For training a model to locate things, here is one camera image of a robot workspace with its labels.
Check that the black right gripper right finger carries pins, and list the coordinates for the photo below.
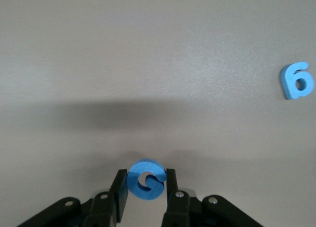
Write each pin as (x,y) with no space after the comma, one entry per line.
(172,185)

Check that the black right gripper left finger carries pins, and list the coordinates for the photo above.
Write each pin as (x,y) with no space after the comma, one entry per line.
(121,187)

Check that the blue foam letter G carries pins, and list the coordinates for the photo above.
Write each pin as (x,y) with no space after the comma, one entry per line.
(134,185)

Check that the blue foam digit six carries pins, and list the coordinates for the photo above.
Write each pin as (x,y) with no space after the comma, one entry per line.
(290,84)

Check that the brown table cover mat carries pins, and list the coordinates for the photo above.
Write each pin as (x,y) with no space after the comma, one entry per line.
(148,51)

